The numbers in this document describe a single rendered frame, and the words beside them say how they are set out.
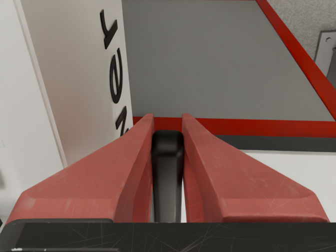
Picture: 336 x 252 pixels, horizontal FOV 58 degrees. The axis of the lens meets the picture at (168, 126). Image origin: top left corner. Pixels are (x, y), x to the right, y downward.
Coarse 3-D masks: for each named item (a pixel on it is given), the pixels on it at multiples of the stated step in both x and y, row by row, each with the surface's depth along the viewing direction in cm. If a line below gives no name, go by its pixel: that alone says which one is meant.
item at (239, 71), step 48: (144, 0) 81; (192, 0) 81; (240, 0) 81; (144, 48) 55; (192, 48) 55; (240, 48) 55; (288, 48) 55; (144, 96) 42; (192, 96) 42; (240, 96) 42; (288, 96) 42; (240, 144) 32; (288, 144) 32
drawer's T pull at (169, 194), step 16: (160, 144) 11; (176, 144) 11; (160, 160) 11; (176, 160) 11; (160, 176) 12; (176, 176) 12; (160, 192) 12; (176, 192) 12; (160, 208) 13; (176, 208) 13
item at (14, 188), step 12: (0, 156) 22; (0, 168) 23; (12, 168) 23; (0, 180) 24; (12, 180) 24; (0, 192) 25; (12, 192) 25; (0, 204) 26; (12, 204) 26; (0, 216) 26; (0, 228) 26
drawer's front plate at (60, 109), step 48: (0, 0) 6; (48, 0) 8; (96, 0) 12; (0, 48) 7; (48, 48) 8; (96, 48) 12; (0, 96) 8; (48, 96) 8; (96, 96) 12; (48, 144) 9; (96, 144) 13
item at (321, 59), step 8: (320, 32) 98; (328, 32) 97; (320, 40) 99; (328, 40) 98; (320, 48) 100; (328, 48) 100; (320, 56) 102; (328, 56) 102; (320, 64) 103; (328, 64) 103; (328, 72) 104; (328, 80) 104
